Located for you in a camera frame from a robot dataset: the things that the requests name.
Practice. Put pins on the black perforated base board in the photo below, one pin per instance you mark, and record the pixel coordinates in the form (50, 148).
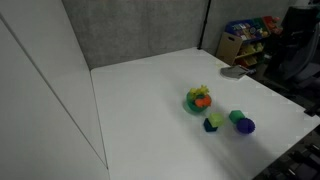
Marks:
(293, 165)

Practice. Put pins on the green bowl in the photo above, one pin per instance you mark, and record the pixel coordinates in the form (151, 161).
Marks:
(191, 104)

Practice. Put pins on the dark teal cube block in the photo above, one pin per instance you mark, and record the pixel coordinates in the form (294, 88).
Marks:
(208, 126)

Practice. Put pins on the yellow star toy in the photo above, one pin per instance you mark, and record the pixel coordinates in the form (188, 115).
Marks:
(202, 90)

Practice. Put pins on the black table clamp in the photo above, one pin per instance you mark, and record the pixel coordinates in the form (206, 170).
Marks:
(312, 111)

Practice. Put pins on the cardboard box of snacks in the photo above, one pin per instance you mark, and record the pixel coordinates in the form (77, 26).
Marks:
(253, 33)

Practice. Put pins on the orange toy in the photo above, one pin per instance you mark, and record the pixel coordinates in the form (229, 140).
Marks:
(203, 101)

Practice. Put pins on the lime green cube block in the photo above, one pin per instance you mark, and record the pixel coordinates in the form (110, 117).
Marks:
(216, 119)

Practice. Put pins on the black office chair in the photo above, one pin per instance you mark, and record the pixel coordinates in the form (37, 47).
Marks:
(300, 43)

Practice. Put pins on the yellow duck toy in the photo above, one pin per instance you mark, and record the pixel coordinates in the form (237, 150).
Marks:
(192, 91)

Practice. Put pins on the brown cardboard box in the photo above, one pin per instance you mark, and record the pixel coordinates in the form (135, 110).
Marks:
(228, 46)

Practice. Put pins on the black stand pole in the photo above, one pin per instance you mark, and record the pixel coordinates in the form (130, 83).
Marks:
(204, 23)

